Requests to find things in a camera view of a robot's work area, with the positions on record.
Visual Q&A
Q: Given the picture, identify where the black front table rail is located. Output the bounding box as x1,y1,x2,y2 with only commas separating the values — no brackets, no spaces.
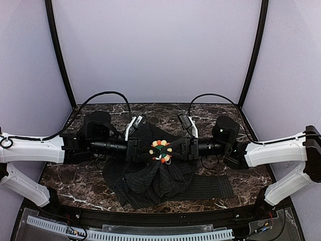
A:
33,205,276,228

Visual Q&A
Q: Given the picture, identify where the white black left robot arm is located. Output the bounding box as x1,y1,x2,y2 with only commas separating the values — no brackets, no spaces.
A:
1,111,151,207

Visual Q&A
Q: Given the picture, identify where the dark pinstriped garment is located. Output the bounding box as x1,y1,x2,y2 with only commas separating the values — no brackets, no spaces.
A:
103,123,234,209

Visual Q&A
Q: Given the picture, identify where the black right frame post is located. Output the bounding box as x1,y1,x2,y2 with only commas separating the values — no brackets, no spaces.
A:
238,0,269,109

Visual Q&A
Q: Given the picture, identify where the black frame post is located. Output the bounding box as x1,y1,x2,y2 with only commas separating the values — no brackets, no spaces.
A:
44,0,77,109
238,0,269,109

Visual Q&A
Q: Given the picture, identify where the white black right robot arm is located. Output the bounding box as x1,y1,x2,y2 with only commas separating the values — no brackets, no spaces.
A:
161,115,320,208

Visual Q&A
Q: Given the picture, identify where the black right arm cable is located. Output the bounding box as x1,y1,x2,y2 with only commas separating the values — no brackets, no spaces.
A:
189,93,309,145

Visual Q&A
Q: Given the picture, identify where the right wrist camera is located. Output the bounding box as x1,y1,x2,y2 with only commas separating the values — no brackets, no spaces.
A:
177,111,199,138

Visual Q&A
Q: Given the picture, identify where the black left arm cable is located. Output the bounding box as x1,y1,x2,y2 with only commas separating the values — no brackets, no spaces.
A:
0,90,132,149

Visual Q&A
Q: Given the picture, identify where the white slotted cable duct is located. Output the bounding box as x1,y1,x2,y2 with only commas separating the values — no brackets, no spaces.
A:
25,215,235,240

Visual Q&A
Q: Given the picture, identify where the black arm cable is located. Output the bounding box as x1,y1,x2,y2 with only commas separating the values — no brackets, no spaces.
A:
189,93,309,145
0,90,132,149

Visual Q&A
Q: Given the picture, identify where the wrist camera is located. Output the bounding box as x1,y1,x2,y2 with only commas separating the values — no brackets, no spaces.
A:
124,114,146,141
177,111,199,138

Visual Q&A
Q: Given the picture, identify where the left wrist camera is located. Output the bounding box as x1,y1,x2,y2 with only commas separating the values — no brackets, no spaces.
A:
124,114,146,141

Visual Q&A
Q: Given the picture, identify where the black left frame post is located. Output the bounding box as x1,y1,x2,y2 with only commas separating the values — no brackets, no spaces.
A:
44,0,77,109

